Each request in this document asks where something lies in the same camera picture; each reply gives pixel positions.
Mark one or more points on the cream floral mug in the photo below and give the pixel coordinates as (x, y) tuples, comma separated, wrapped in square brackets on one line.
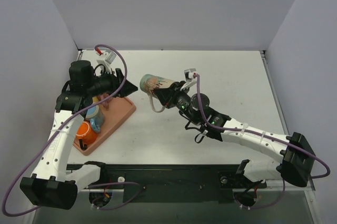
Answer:
[(149, 83)]

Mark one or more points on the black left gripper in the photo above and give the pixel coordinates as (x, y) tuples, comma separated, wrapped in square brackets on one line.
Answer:
[(117, 82)]

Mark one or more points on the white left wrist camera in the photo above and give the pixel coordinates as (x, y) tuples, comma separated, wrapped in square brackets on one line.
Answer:
[(107, 59)]

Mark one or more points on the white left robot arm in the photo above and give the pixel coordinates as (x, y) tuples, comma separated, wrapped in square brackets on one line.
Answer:
[(49, 184)]

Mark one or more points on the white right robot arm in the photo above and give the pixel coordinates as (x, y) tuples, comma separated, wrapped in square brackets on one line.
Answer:
[(292, 157)]

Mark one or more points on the orange mug black handle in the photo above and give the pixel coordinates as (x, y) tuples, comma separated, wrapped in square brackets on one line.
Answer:
[(85, 135)]

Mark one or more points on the blue butterfly mug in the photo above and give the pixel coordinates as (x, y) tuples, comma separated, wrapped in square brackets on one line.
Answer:
[(95, 117)]

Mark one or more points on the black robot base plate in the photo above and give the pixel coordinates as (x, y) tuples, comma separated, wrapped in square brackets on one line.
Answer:
[(173, 183)]

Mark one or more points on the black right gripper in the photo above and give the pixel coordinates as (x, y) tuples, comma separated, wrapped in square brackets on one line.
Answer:
[(171, 97)]

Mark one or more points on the salmon pink plastic tray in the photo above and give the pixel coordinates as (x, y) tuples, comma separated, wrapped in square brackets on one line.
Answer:
[(119, 110)]

